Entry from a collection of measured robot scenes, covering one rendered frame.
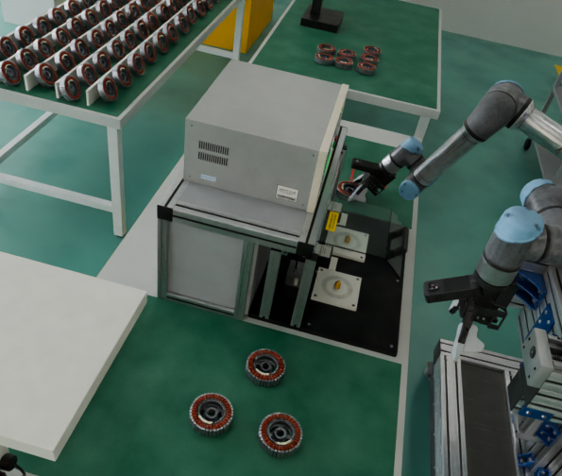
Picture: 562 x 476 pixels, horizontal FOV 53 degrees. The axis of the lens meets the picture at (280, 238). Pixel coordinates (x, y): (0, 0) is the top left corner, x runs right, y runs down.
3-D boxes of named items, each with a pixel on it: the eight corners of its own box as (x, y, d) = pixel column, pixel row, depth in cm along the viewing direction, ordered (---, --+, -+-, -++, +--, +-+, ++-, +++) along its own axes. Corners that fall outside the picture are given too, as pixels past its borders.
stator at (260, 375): (253, 350, 166) (255, 342, 163) (289, 364, 164) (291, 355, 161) (239, 379, 157) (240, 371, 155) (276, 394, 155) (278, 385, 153)
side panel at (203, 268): (245, 314, 176) (256, 236, 155) (242, 320, 174) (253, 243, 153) (161, 291, 178) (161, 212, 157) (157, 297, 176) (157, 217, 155)
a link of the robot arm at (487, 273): (484, 267, 108) (481, 241, 114) (475, 284, 111) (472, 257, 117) (522, 277, 107) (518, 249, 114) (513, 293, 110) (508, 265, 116)
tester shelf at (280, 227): (345, 138, 203) (348, 127, 200) (311, 258, 152) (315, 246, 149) (229, 110, 207) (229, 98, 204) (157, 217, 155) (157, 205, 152)
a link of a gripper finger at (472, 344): (479, 371, 117) (491, 329, 116) (451, 364, 118) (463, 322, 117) (475, 366, 120) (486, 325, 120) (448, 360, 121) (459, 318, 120)
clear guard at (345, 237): (404, 228, 178) (409, 213, 175) (400, 279, 160) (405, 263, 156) (304, 203, 181) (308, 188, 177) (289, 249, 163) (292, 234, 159)
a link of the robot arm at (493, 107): (516, 122, 171) (411, 210, 205) (523, 109, 178) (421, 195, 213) (488, 95, 171) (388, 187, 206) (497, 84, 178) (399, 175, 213)
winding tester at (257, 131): (335, 140, 192) (349, 84, 179) (313, 213, 159) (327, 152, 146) (227, 113, 195) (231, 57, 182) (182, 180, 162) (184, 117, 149)
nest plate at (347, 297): (361, 280, 192) (362, 278, 191) (355, 311, 181) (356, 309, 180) (318, 268, 193) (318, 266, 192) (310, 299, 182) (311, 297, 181)
